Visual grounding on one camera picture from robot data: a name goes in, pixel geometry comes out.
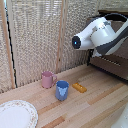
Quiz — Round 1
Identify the blue cup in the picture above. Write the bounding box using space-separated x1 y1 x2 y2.
54 80 70 102

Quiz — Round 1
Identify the grey robot base mount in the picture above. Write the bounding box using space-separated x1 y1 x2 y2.
111 108 128 128

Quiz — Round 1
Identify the pink mug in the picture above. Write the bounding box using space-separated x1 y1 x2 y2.
41 70 58 90

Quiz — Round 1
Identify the yellow block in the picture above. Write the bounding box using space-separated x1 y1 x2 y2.
72 82 88 94

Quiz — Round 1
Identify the dark wooden drawer cabinet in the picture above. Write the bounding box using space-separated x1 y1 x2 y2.
86 9 128 83

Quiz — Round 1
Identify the wide bamboo blind panel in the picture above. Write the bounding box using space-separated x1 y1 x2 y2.
7 0 64 88

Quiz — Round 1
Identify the white patterned plate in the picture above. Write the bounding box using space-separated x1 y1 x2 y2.
0 99 39 128

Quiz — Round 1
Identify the brown drawer with short handle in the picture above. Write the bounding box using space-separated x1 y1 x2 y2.
85 16 128 61

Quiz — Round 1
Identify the brown drawer with long handle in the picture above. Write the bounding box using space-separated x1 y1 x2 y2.
88 53 128 81

